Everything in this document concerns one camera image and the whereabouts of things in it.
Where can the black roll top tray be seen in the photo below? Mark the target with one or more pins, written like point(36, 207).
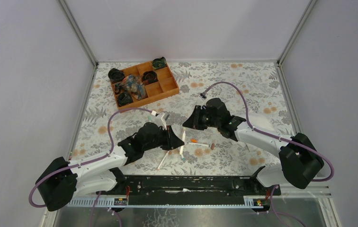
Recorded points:
point(159, 63)

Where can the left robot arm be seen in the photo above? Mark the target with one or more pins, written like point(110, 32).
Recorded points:
point(63, 180)

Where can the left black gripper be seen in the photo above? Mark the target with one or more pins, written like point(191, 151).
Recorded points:
point(169, 137)

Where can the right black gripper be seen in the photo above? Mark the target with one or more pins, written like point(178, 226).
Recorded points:
point(194, 117)

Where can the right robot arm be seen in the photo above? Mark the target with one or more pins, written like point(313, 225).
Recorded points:
point(298, 165)

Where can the white pen with label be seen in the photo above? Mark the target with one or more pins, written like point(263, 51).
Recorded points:
point(198, 144)

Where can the black roll bottom tray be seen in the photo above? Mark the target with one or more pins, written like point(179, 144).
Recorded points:
point(124, 98)

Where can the orange wooden divided tray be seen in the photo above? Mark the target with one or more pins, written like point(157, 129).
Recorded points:
point(165, 87)

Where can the white pen orange tip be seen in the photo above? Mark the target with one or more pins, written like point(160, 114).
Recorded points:
point(163, 159)

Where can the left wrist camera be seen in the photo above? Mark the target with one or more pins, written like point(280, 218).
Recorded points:
point(160, 119)

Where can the black roll middle tray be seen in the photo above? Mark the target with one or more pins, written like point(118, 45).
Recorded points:
point(149, 77)

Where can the colourful crumpled wrapper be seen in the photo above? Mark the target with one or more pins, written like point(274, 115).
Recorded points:
point(132, 84)

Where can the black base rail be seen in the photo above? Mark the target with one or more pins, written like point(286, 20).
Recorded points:
point(189, 190)

